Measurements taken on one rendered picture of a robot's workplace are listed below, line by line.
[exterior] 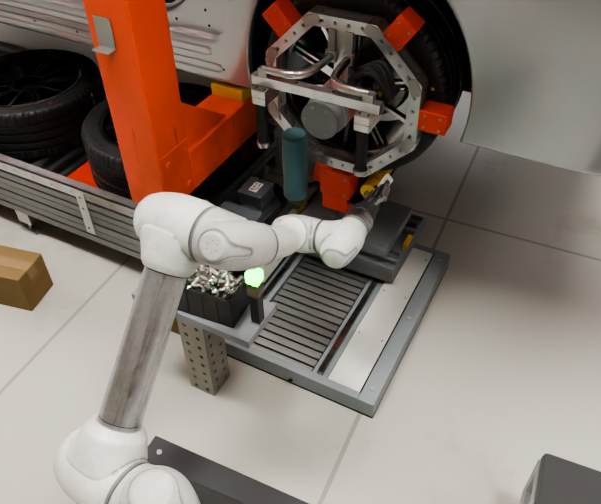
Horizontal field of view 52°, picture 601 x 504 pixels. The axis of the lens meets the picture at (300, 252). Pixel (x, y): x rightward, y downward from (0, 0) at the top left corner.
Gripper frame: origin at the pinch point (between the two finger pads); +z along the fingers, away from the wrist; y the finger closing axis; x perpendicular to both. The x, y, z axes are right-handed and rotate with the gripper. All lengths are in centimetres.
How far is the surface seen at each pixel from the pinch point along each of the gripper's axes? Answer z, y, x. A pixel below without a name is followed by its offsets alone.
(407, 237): 29, -31, -34
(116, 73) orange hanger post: -35, -25, 79
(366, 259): 12, -41, -28
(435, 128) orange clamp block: 7.3, 22.4, 5.6
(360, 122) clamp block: -14.7, 17.8, 23.8
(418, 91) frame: 7.0, 25.4, 18.2
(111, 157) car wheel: -15, -85, 66
